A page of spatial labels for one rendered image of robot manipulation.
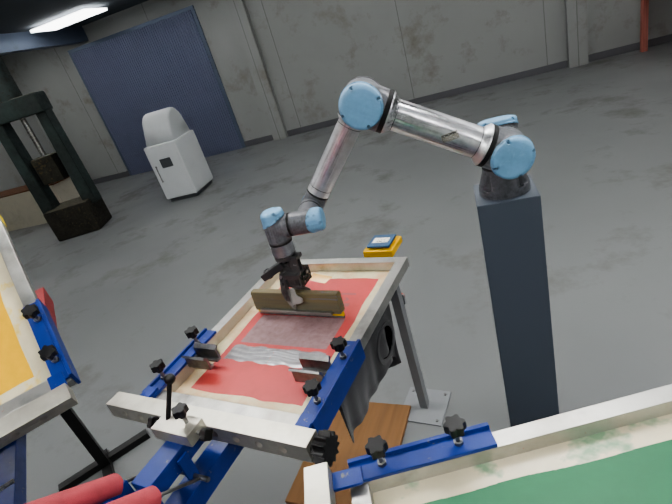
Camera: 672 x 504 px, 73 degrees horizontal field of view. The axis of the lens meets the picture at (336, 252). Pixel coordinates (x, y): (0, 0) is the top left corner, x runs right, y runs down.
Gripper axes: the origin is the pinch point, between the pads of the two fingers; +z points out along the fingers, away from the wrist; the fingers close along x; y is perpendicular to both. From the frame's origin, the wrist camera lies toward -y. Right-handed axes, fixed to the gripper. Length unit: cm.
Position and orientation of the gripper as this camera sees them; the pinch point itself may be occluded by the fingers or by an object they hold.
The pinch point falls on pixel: (296, 303)
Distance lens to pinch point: 158.5
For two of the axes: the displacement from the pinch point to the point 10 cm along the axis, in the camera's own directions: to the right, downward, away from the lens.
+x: 4.1, -5.1, 7.6
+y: 8.8, 0.0, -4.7
